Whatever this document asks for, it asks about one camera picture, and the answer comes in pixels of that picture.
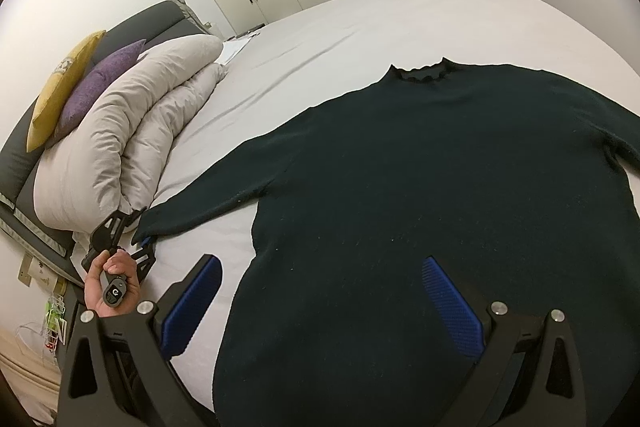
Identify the beige folded duvet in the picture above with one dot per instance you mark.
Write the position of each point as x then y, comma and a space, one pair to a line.
114, 159

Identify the yellow cushion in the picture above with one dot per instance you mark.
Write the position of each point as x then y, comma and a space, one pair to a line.
57, 90

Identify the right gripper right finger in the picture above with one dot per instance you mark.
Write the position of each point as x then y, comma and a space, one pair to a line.
480, 332

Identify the white bed sheet mattress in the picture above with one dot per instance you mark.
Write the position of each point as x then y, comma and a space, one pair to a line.
345, 45

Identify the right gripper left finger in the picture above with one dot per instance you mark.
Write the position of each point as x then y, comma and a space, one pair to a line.
156, 337

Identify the dark green sweater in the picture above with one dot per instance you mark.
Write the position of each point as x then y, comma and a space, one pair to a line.
515, 179

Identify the purple cushion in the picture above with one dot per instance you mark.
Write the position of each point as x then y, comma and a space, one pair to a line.
89, 88

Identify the dark grey headboard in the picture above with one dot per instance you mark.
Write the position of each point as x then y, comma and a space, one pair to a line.
160, 22

